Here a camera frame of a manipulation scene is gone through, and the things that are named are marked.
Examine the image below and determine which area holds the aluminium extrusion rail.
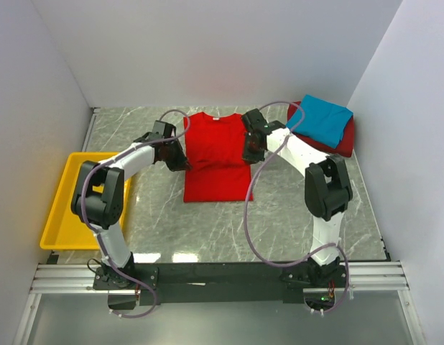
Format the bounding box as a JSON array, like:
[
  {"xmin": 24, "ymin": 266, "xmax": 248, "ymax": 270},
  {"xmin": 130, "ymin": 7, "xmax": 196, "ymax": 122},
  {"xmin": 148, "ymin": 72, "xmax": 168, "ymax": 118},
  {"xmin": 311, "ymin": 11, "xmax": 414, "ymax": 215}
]
[{"xmin": 30, "ymin": 262, "xmax": 409, "ymax": 295}]

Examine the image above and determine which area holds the folded blue t-shirt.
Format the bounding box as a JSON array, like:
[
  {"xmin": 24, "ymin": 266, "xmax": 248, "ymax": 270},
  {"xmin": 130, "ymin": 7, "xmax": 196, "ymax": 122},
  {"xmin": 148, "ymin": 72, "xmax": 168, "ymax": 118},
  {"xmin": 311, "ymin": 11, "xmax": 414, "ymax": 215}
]
[{"xmin": 286, "ymin": 94, "xmax": 353, "ymax": 149}]

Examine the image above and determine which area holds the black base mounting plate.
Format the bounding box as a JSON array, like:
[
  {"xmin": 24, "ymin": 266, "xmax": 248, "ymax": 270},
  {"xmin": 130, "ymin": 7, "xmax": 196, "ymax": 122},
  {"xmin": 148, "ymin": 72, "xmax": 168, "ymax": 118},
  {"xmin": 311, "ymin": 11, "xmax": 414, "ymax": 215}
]
[{"xmin": 93, "ymin": 261, "xmax": 348, "ymax": 310}]

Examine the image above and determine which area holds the yellow plastic tray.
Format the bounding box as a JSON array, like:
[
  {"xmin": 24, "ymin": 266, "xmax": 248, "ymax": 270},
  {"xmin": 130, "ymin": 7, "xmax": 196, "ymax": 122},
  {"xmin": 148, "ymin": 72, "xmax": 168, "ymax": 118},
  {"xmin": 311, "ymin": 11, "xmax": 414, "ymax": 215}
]
[{"xmin": 40, "ymin": 152, "xmax": 115, "ymax": 251}]

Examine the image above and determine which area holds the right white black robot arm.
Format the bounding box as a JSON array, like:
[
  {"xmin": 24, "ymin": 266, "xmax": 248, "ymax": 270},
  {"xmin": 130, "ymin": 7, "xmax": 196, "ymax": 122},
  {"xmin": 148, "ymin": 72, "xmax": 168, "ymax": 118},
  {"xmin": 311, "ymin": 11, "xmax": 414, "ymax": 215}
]
[{"xmin": 241, "ymin": 109, "xmax": 353, "ymax": 287}]

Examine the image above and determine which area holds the bright red t-shirt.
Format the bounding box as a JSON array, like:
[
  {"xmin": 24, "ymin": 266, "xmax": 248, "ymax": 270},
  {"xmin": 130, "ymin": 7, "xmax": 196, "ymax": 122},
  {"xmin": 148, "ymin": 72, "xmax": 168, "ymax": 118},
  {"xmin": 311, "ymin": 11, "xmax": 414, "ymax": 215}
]
[{"xmin": 183, "ymin": 112, "xmax": 251, "ymax": 203}]

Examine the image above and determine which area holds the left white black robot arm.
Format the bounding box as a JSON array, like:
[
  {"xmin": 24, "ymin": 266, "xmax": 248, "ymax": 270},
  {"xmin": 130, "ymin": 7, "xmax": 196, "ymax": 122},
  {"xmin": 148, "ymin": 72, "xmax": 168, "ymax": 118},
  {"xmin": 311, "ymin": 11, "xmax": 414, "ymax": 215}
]
[{"xmin": 70, "ymin": 120, "xmax": 190, "ymax": 289}]

